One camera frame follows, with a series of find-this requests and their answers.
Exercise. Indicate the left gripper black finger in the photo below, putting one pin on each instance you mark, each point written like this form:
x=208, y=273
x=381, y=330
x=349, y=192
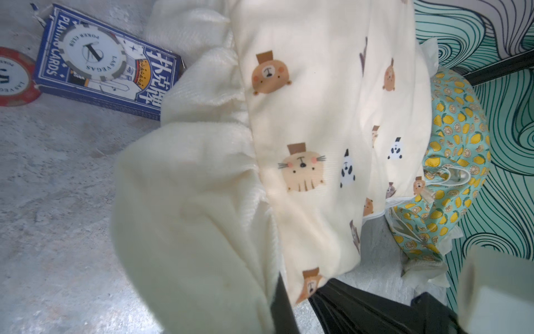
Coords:
x=282, y=312

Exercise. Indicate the green lemon print pillow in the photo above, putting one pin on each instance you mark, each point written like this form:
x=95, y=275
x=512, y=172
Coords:
x=455, y=166

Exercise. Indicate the cream animal print pillow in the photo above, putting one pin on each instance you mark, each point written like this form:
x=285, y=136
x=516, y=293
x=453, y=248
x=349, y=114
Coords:
x=294, y=123

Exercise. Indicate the blue playing cards box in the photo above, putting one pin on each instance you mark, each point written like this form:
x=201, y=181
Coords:
x=84, y=59

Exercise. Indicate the red poker chip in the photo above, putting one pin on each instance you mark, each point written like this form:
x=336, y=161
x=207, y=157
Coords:
x=17, y=85

